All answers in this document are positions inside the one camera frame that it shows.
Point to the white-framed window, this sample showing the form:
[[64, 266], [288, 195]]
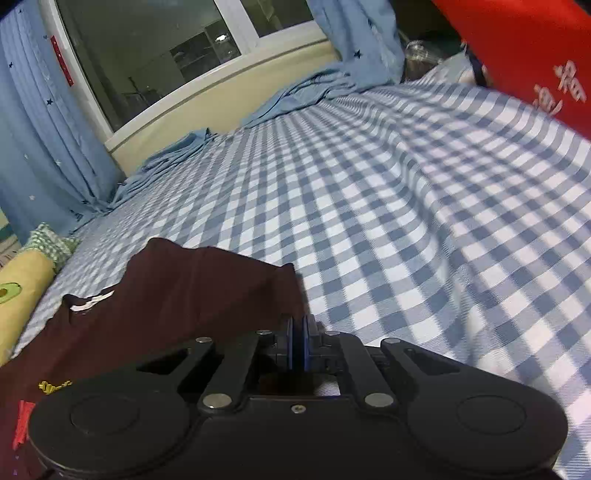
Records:
[[161, 55]]

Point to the yellow avocado-print bolster pillow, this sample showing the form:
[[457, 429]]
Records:
[[21, 286]]

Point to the red window sticker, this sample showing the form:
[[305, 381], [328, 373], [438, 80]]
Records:
[[62, 60]]

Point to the blue star-print curtain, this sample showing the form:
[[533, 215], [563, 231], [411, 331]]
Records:
[[32, 138], [360, 41]]

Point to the maroon t-shirt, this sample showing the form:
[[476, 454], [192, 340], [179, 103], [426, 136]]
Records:
[[184, 295]]

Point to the blue checked bed sheet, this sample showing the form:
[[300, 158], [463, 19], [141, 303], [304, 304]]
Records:
[[397, 221]]

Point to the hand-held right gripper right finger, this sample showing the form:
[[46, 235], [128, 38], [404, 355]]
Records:
[[306, 345]]

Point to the green checked cloth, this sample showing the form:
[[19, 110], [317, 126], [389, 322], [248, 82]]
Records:
[[48, 242]]

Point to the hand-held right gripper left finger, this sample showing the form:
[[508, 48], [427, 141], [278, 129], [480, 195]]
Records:
[[290, 345]]

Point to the red fabric bag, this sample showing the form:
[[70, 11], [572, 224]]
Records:
[[521, 50]]

